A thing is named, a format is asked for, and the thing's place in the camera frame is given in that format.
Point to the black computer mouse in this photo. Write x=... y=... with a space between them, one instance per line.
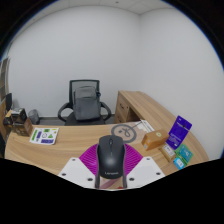
x=111 y=156

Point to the small blue packet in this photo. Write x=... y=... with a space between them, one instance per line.
x=179 y=163

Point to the small tan box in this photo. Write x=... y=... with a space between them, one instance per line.
x=167 y=152

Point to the green packet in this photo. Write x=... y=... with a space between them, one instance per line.
x=185 y=153

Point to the grey waste bin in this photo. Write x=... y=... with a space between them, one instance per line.
x=34 y=116

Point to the orange cardboard box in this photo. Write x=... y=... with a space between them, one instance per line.
x=154 y=140

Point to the white paper sheet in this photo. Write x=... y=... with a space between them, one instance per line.
x=146 y=126

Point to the wooden shelf unit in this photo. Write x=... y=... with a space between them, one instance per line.
x=3 y=80

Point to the open black box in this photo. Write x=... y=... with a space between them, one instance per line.
x=19 y=114

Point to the wooden side cabinet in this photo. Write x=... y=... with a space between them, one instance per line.
x=140 y=103

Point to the white sticker sheet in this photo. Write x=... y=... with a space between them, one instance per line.
x=44 y=136

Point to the large brown carton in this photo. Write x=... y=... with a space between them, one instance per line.
x=24 y=128

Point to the black mesh office chair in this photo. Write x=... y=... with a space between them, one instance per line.
x=75 y=83

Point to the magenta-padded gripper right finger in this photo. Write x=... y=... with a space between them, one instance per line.
x=145 y=170

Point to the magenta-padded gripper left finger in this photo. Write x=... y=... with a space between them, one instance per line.
x=75 y=170

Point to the purple card package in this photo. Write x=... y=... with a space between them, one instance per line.
x=178 y=132

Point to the grey backpack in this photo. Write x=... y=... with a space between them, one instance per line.
x=86 y=103

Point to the small brown carton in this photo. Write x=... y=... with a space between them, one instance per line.
x=7 y=120

